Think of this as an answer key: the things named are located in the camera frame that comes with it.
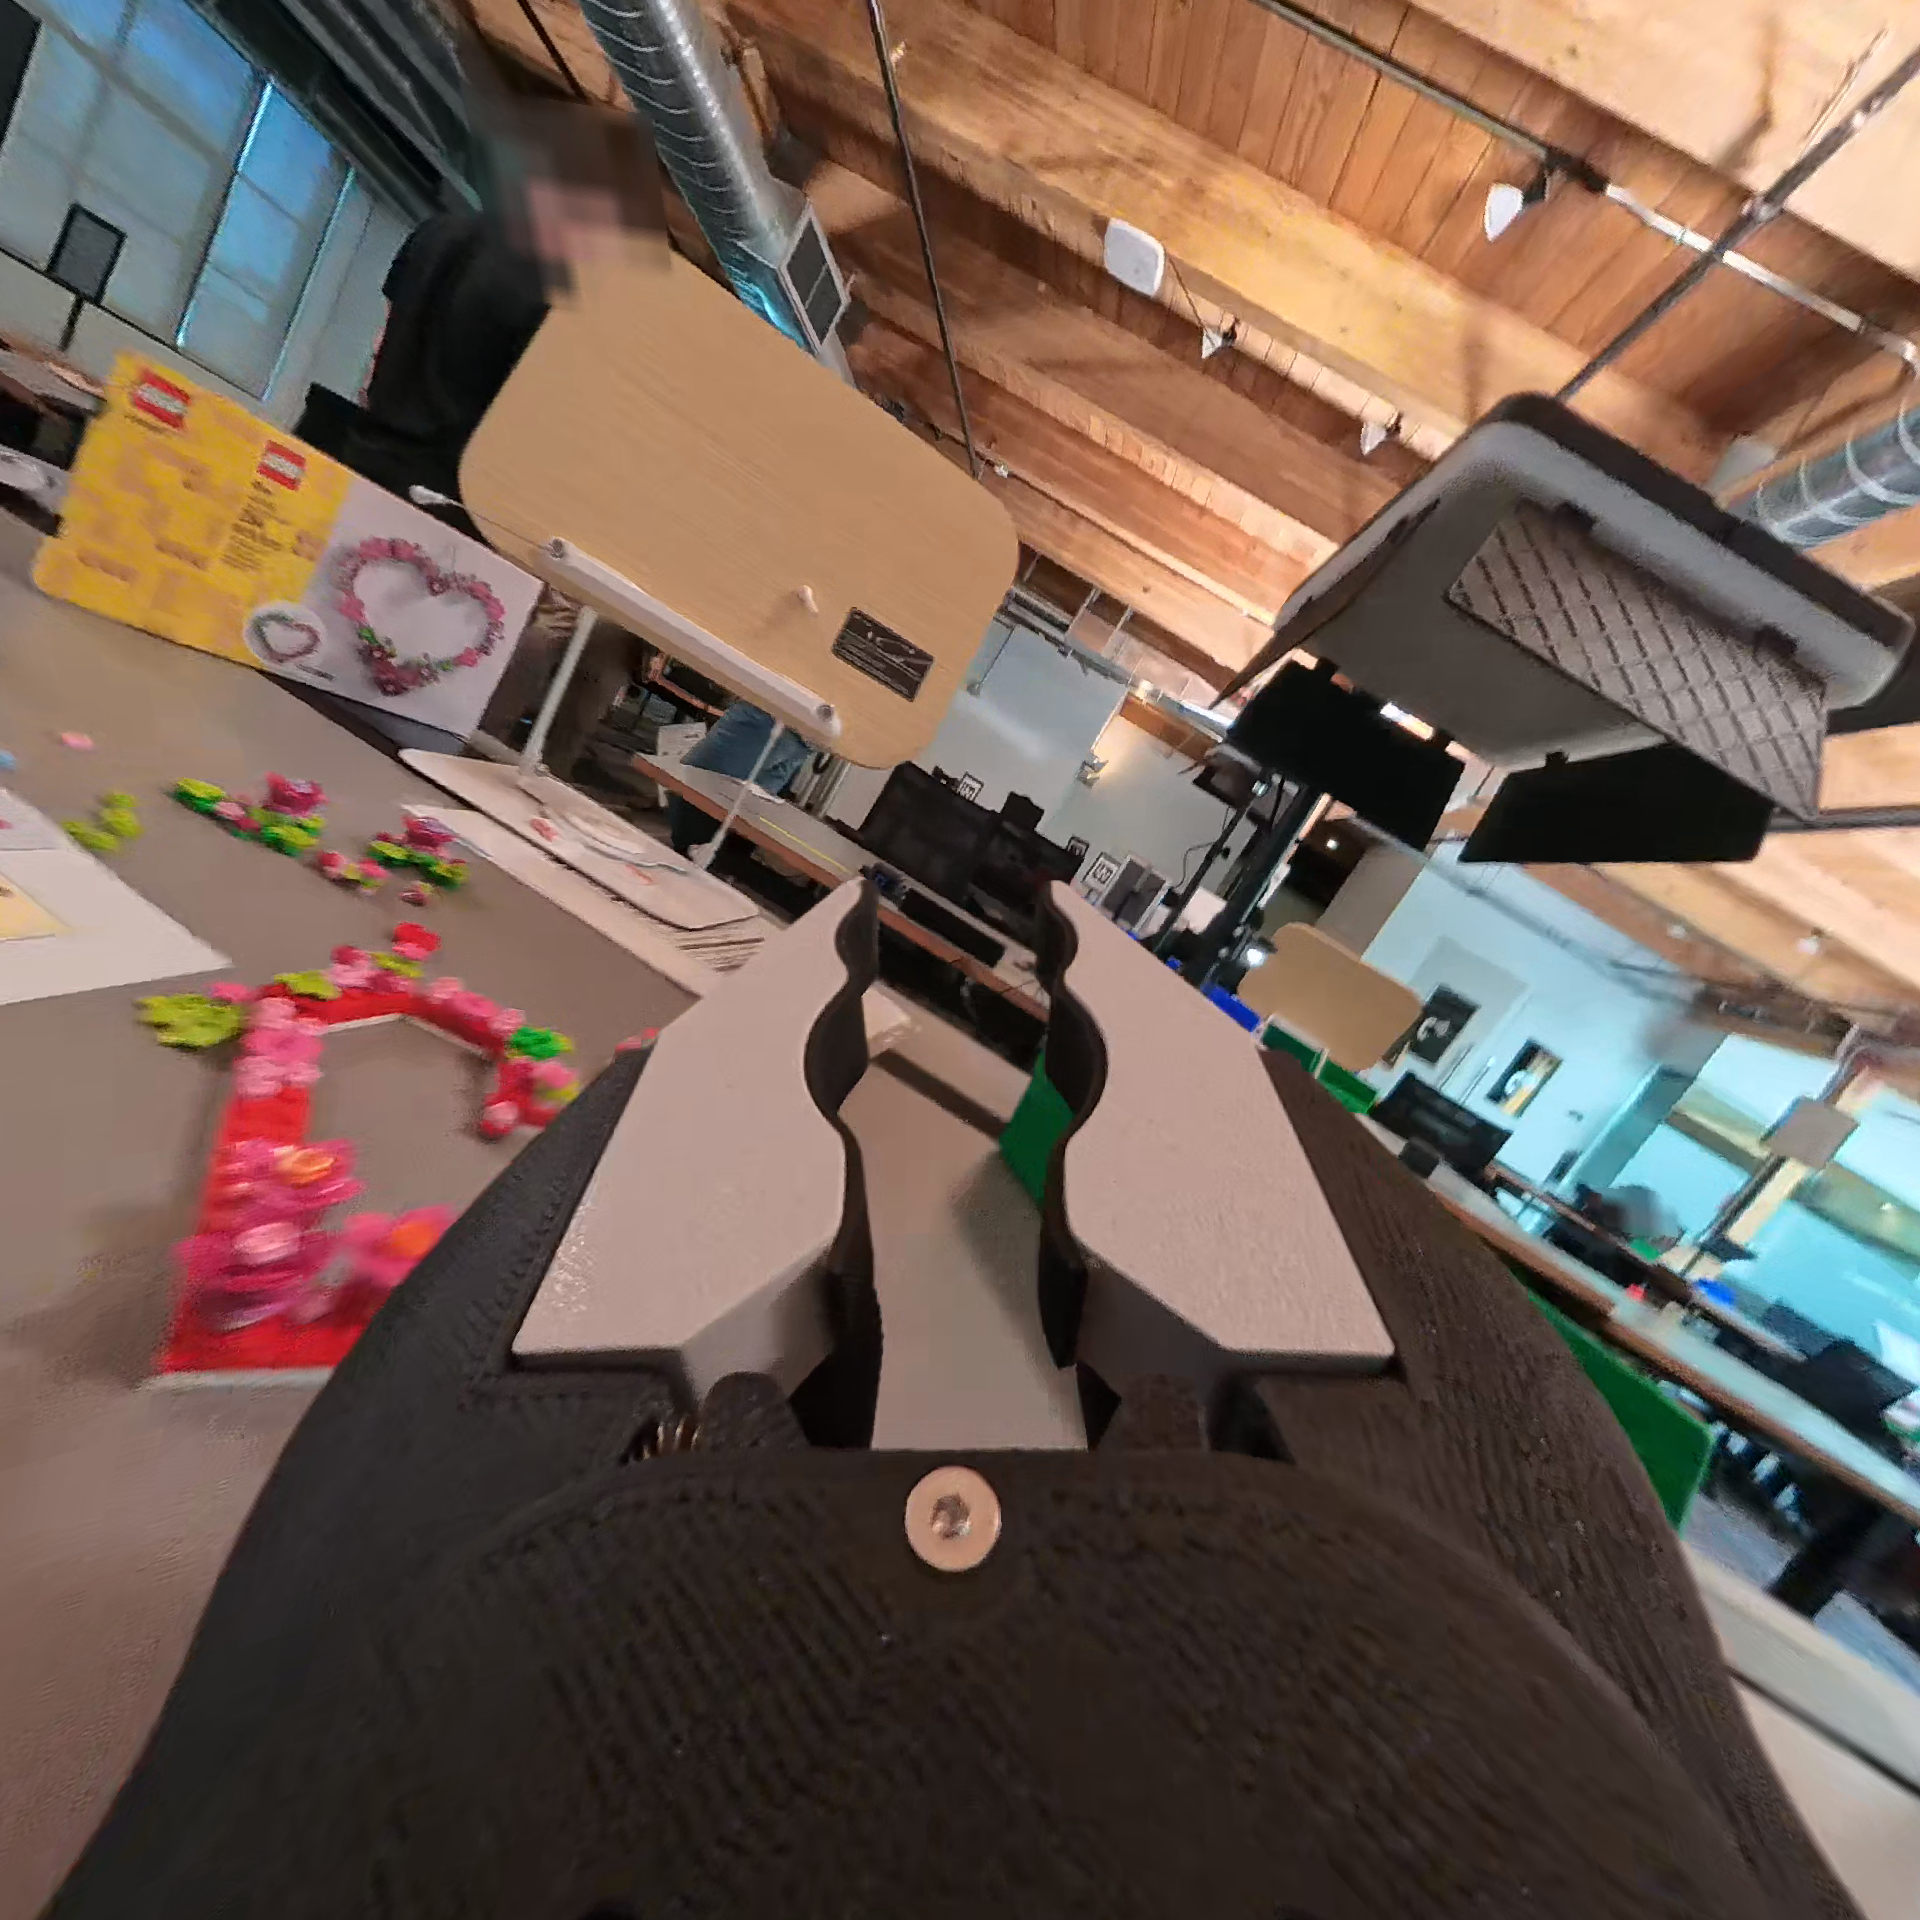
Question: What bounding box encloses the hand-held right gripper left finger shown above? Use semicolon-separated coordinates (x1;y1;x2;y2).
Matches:
512;879;885;1444

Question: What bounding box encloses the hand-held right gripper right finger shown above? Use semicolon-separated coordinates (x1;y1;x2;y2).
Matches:
1031;879;1401;1406

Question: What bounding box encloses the pink lego flower cluster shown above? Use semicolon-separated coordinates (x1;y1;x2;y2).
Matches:
479;1055;587;1146

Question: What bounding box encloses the group of loose lego flowers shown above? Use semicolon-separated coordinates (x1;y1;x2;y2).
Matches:
64;770;475;911

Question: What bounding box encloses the lego instruction booklet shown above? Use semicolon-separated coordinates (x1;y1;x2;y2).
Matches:
0;787;233;1011

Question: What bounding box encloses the yellow lego set box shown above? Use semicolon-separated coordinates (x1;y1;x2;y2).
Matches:
29;352;545;755

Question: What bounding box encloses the wooden chair back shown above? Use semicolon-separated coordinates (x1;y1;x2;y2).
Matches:
1237;922;1423;1076

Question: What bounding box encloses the black desk monitor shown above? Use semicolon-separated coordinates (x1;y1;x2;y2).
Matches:
860;762;1004;904

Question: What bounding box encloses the black hanging monitor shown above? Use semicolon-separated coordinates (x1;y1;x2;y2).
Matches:
1223;660;1468;860

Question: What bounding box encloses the long background desk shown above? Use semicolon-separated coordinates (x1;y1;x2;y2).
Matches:
1418;1147;1920;1524

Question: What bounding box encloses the wooden book stand white base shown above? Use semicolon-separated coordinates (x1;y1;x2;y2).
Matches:
399;251;1025;934

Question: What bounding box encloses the large window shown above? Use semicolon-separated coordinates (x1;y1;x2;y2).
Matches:
0;0;431;399

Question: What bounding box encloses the red heart lego frame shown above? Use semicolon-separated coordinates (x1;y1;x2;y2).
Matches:
138;922;663;1383

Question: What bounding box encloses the silver ventilation duct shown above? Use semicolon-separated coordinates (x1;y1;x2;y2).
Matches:
1725;402;1920;544
576;0;860;350

